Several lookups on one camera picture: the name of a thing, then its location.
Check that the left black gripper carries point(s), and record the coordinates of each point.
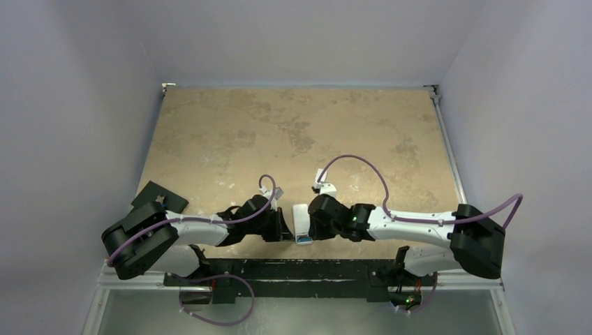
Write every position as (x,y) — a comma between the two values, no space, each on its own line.
(280,231)

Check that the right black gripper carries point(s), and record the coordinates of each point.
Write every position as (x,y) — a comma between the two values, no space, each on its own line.
(313,222)

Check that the white battery cover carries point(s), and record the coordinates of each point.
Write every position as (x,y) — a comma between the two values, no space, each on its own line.
(320,176)

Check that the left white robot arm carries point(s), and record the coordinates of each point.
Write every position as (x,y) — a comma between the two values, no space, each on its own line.
(153,238)

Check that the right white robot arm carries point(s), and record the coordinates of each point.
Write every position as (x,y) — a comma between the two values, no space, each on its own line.
(461,239)

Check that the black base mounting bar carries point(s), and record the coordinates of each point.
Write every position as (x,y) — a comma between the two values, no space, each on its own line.
(223,280)

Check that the black box with blue tool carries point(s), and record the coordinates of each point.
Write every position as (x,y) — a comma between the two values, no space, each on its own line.
(153,192)

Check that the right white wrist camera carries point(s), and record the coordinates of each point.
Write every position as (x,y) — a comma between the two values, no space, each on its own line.
(325,189)

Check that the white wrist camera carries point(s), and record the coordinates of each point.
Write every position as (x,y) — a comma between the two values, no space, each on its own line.
(325,189)
(272,195)

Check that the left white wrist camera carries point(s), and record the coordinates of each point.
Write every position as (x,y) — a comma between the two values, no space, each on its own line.
(272,195)

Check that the aluminium frame rail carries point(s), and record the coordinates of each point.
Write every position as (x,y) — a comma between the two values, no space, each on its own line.
(460,279)

